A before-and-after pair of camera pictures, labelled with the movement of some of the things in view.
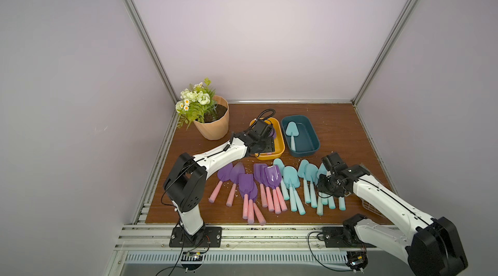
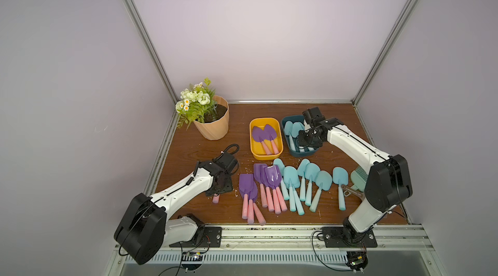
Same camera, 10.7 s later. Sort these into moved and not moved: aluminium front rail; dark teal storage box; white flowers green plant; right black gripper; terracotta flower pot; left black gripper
Moved: left black gripper; right black gripper
Not moved: terracotta flower pot; dark teal storage box; aluminium front rail; white flowers green plant
